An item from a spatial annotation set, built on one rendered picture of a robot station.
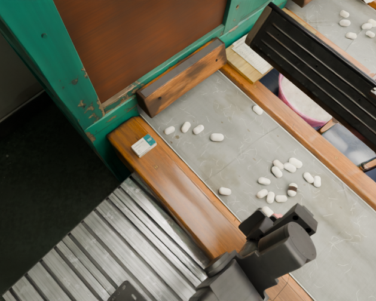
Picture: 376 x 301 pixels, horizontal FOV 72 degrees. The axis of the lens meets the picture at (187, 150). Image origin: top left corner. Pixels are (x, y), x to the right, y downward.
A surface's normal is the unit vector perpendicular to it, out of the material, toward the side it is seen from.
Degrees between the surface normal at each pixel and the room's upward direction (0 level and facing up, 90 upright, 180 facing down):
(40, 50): 90
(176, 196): 0
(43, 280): 0
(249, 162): 0
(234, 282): 18
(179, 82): 67
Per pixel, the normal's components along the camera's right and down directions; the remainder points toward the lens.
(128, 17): 0.67, 0.70
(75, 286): 0.06, -0.36
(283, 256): -0.58, 0.15
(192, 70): 0.64, 0.50
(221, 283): 0.32, -0.51
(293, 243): 0.58, -0.61
